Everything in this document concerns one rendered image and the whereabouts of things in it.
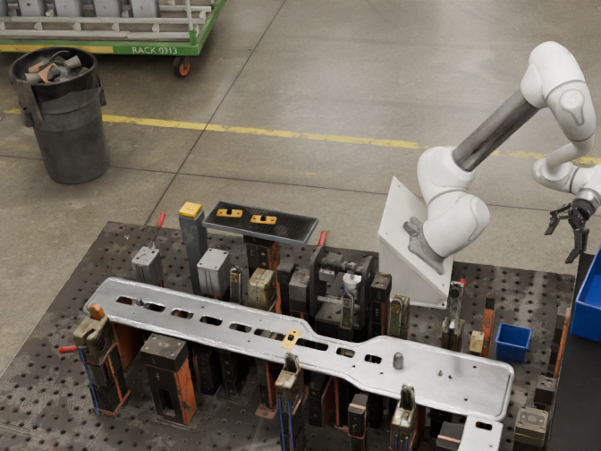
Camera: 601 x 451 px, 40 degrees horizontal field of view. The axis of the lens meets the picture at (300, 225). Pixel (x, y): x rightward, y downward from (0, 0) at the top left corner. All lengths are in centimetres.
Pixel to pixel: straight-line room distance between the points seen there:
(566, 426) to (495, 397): 21
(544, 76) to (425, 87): 327
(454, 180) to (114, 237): 145
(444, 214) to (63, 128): 269
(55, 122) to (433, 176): 261
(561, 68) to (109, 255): 189
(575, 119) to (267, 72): 385
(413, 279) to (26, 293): 224
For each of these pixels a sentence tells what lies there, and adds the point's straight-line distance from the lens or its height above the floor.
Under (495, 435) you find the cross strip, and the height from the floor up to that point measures 100.
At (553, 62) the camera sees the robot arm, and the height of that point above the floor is 162.
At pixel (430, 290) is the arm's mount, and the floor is 78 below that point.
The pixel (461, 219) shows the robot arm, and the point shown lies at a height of 105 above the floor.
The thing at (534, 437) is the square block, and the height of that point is 103.
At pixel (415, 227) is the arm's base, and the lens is 307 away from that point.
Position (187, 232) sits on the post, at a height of 108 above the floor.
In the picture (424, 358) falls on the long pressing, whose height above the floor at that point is 100.
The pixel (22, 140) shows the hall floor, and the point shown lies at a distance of 584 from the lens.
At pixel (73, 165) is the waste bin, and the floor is 15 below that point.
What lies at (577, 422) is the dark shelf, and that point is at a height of 103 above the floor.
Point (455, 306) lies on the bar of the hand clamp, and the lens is 250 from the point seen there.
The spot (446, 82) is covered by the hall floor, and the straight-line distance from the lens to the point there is 605.
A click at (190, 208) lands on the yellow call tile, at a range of 289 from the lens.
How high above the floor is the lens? 284
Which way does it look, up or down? 38 degrees down
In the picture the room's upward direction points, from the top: 3 degrees counter-clockwise
